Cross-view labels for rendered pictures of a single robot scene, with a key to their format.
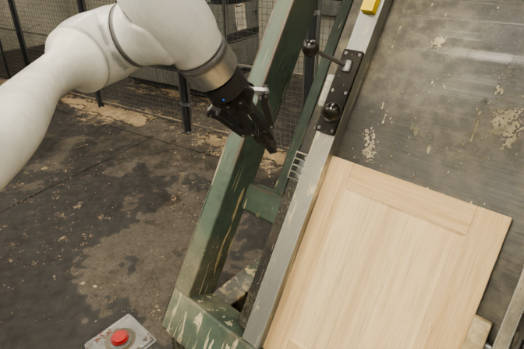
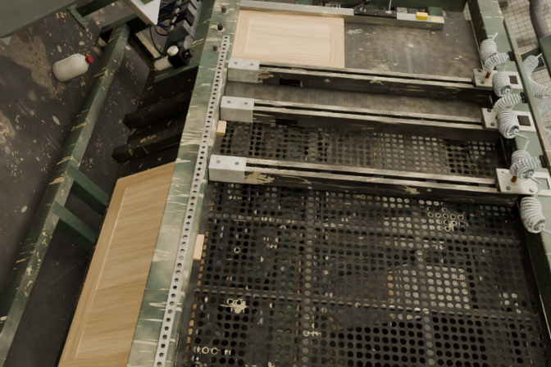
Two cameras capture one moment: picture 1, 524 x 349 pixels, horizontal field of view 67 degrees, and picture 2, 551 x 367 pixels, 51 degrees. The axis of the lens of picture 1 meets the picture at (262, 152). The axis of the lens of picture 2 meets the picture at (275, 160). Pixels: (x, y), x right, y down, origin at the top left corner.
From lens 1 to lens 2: 1.99 m
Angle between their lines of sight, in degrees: 5
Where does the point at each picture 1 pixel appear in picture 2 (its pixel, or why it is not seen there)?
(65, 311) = not seen: outside the picture
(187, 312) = not seen: outside the picture
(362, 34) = (405, 16)
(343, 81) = (380, 12)
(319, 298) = (275, 24)
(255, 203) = (302, 0)
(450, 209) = (339, 56)
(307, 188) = (324, 10)
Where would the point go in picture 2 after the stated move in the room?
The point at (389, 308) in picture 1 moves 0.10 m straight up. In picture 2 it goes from (286, 46) to (307, 38)
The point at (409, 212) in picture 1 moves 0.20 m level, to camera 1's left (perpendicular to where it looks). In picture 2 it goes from (331, 45) to (319, 2)
